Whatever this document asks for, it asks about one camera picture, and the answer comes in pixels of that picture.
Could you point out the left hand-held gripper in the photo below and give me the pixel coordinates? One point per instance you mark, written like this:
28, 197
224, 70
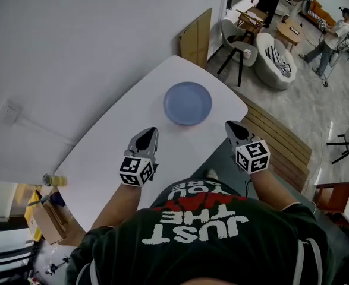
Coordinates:
135, 169

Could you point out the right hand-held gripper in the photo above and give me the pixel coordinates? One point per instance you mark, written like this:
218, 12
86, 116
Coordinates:
253, 157

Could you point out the blue big plate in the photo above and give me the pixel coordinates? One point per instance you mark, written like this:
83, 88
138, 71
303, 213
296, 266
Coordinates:
187, 102

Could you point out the person's left forearm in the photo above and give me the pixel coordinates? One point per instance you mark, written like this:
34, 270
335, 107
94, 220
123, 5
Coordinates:
114, 206

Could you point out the person's right forearm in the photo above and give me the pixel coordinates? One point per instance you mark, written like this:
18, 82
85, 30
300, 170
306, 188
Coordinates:
273, 190

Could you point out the wooden slatted bench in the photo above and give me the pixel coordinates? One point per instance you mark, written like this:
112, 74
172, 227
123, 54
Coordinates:
281, 147

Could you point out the person's light shoe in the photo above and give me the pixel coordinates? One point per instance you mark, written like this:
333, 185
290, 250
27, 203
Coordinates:
212, 174

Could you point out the white tub armchair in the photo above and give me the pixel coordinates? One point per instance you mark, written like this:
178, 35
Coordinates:
270, 70

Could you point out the small white cup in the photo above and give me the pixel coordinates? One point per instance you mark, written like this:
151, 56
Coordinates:
247, 52

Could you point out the black and white checkered cushion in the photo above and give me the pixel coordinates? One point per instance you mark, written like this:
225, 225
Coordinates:
273, 55

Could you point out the grey chair with black legs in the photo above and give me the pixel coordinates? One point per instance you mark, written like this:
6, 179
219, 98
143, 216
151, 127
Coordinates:
239, 46

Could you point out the clear bottle with yellow drink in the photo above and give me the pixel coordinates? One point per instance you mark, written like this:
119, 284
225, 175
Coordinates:
54, 180

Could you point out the brown cardboard sheet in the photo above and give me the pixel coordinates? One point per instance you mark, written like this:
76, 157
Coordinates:
196, 40

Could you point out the dark bag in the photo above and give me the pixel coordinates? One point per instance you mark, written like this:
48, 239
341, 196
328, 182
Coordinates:
56, 199

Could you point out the round wooden coffee table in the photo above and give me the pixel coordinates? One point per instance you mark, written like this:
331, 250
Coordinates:
288, 34

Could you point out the brown wooden cabinet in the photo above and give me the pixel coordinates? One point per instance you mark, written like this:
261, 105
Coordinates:
331, 196

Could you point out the brown cardboard box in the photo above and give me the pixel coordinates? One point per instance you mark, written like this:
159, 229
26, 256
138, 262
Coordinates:
49, 218

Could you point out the yellow bag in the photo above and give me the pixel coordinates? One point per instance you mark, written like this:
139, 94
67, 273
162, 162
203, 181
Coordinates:
31, 218

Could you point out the black cabinet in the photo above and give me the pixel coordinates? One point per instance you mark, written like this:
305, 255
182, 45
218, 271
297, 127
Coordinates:
270, 0

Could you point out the orange sofa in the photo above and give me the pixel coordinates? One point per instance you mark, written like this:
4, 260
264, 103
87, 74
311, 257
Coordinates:
320, 14

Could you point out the white wall junction box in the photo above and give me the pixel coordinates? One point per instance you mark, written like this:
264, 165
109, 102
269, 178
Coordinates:
9, 113

